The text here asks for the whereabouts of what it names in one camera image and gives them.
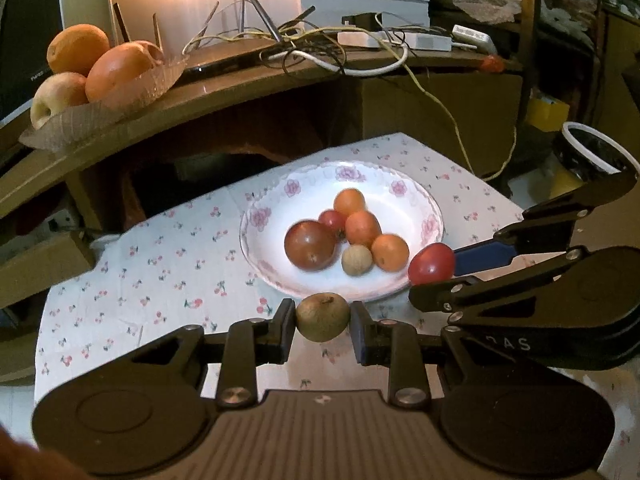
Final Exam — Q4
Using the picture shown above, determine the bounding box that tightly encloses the green-brown round fruit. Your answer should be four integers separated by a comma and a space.
296, 292, 350, 342

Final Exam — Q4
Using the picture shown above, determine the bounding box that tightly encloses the beige longan fruit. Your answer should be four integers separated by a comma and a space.
341, 244, 373, 276

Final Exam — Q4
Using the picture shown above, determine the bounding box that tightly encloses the white rimmed black bowl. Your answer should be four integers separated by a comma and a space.
553, 122, 639, 182

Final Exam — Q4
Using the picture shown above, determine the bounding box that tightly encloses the right small orange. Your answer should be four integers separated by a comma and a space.
371, 234, 410, 272

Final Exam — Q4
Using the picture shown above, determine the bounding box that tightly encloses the small orange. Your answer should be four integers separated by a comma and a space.
345, 210, 382, 248
371, 234, 410, 272
333, 188, 367, 218

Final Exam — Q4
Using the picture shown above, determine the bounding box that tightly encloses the cherry print tablecloth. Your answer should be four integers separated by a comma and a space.
35, 133, 639, 479

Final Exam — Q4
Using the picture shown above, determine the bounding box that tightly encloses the dark red plum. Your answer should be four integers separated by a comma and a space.
284, 220, 337, 271

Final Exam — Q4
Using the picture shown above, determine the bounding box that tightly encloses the middle small orange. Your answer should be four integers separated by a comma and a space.
345, 210, 382, 248

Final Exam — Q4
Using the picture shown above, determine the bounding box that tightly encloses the white floral plate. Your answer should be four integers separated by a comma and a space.
240, 162, 444, 301

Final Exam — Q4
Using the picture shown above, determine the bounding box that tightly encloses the small red cherry tomato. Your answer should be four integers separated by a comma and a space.
318, 209, 346, 240

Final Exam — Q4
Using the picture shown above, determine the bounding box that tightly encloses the top small orange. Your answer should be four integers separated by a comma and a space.
333, 188, 367, 218

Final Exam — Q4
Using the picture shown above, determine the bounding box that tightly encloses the small red object on shelf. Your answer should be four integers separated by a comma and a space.
478, 54, 506, 74

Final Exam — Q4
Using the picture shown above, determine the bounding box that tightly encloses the white charger block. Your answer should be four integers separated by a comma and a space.
452, 25, 498, 55

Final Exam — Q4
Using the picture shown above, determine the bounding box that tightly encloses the white power strip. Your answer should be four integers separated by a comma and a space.
337, 32, 452, 52

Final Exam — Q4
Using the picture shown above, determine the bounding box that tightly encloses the wooden curved shelf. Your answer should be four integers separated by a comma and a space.
1, 52, 528, 233

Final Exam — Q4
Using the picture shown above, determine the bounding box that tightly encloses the black power adapter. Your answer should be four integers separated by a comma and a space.
341, 12, 383, 32

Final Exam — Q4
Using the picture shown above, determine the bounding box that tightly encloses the glass leaf-shaped fruit dish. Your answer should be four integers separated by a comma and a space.
18, 56, 188, 153

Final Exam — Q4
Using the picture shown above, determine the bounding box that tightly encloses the large orange front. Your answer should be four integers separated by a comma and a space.
85, 40, 165, 103

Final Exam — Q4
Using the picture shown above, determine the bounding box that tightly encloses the large orange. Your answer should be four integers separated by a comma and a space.
85, 40, 165, 103
47, 24, 110, 76

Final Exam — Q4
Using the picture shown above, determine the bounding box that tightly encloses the pale apple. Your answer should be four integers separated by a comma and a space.
29, 72, 88, 130

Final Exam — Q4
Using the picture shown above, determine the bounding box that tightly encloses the large orange back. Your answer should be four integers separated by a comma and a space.
47, 24, 110, 76

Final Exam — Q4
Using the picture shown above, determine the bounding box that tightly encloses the yellow thin cable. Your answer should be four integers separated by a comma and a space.
182, 27, 519, 183

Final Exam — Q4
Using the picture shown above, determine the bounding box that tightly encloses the white thick cable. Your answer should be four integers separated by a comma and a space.
264, 39, 410, 78

